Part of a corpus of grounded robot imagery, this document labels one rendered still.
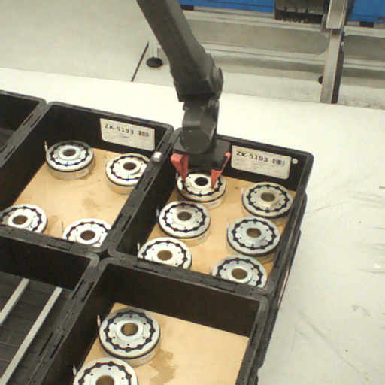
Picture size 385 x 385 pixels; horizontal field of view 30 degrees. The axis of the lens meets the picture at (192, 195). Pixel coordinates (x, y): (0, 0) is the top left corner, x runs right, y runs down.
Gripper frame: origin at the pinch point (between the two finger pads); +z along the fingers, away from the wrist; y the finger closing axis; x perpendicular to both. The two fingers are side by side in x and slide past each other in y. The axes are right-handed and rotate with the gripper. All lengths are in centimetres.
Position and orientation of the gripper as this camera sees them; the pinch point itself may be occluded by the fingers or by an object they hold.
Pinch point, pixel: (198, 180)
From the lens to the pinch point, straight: 147.5
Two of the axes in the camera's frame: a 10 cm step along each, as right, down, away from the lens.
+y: 9.4, 2.6, -2.2
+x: 3.4, -6.1, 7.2
